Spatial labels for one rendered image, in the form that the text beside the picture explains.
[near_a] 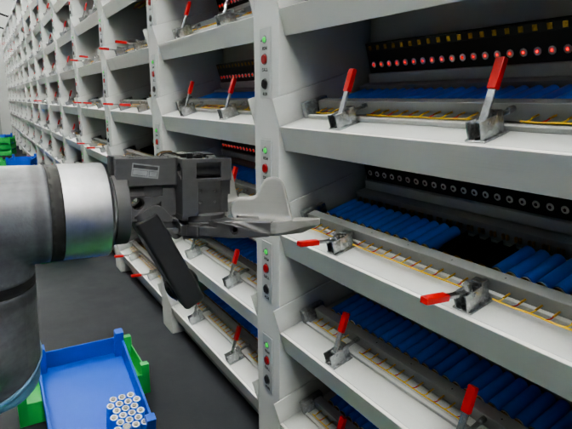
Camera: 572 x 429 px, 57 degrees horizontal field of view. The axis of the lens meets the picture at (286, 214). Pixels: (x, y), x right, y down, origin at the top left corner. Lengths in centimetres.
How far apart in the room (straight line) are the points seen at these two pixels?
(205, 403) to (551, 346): 96
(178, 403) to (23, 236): 96
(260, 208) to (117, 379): 93
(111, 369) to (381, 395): 77
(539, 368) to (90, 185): 47
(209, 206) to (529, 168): 32
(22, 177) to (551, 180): 48
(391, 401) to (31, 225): 57
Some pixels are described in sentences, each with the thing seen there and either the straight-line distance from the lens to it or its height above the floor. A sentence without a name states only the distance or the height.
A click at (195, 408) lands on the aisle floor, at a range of 137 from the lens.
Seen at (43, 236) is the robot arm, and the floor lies 62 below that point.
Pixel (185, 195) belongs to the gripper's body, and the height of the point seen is 64.
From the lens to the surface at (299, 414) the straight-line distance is 115.
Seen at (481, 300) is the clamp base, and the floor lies 50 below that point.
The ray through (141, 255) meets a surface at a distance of 218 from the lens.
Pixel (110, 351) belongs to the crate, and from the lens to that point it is 145.
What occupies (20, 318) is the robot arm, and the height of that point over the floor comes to 54.
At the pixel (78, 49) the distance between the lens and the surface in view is 297.
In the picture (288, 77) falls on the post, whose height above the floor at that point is 77.
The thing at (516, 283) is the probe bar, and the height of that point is 53.
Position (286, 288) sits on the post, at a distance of 102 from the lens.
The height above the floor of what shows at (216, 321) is 11.
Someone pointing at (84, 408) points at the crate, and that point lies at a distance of 134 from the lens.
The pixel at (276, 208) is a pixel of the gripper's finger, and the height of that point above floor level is 63.
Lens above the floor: 74
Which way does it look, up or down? 13 degrees down
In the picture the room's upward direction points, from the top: straight up
